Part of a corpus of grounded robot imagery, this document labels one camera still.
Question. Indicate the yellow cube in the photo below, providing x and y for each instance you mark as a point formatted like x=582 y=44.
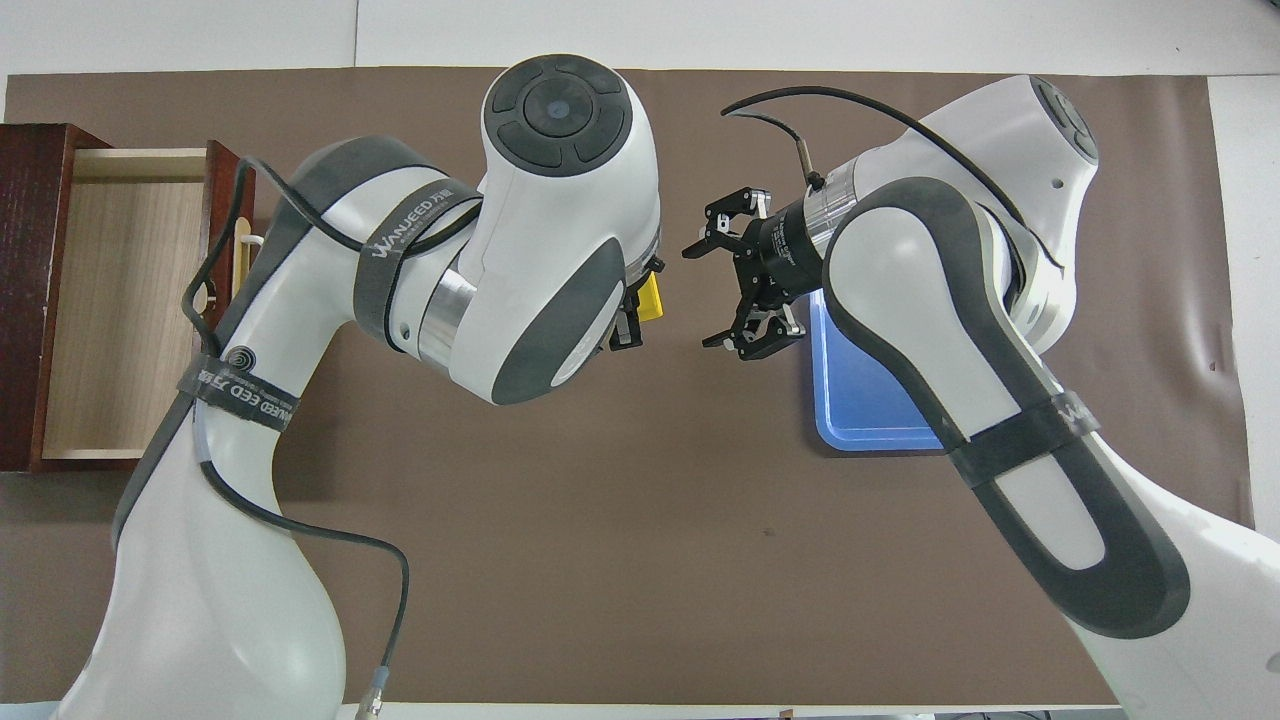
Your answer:
x=652 y=300

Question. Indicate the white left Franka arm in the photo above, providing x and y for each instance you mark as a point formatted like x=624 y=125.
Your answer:
x=540 y=250

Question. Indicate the blue plastic tray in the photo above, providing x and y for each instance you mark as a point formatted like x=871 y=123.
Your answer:
x=870 y=400

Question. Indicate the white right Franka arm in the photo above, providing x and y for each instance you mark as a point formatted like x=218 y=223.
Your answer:
x=920 y=260

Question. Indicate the dark wooden drawer cabinet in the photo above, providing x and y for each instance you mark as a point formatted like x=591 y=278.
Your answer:
x=20 y=300

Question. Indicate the brown table mat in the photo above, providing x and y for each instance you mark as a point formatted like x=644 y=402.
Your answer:
x=650 y=550

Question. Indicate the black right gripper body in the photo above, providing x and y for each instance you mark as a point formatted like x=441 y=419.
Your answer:
x=785 y=250

